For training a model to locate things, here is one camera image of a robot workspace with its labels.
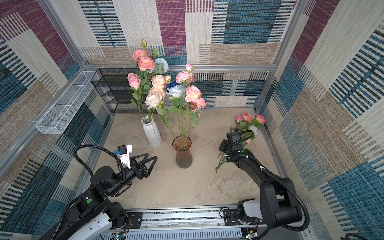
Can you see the large blush pink rose stem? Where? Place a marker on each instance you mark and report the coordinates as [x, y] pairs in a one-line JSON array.
[[161, 91]]

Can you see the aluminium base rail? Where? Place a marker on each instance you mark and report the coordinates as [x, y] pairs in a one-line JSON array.
[[185, 223]]

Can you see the black wire mesh shelf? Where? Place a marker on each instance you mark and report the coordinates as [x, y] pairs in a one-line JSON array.
[[113, 86]]

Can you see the pink peony double stem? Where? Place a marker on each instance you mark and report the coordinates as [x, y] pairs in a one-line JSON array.
[[146, 67]]

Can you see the bright magenta rose stem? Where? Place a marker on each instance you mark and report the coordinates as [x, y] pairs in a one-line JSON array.
[[239, 119]]

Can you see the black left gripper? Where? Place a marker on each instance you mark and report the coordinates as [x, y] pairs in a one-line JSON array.
[[141, 172]]

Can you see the red ribbed glass vase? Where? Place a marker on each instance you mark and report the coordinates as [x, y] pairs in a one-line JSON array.
[[182, 151]]

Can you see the white and pale blue rose stem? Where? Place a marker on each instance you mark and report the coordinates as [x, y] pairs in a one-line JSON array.
[[161, 65]]

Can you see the dark pink rose stem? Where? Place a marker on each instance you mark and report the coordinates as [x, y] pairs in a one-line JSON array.
[[260, 119]]

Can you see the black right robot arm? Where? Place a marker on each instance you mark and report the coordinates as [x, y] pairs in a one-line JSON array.
[[279, 204]]

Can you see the white ribbed ceramic vase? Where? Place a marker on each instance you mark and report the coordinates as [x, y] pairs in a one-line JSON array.
[[151, 131]]

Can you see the cream white rose stem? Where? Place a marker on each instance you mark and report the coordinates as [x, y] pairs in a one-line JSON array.
[[155, 104]]

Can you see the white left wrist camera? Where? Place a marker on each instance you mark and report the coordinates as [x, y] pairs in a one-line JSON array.
[[123, 152]]

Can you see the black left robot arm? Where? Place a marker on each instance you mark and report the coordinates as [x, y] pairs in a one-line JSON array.
[[92, 212]]

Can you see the white wire mesh basket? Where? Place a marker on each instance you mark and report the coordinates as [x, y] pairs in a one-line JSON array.
[[59, 116]]

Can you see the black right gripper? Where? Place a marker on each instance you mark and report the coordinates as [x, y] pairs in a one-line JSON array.
[[223, 143]]

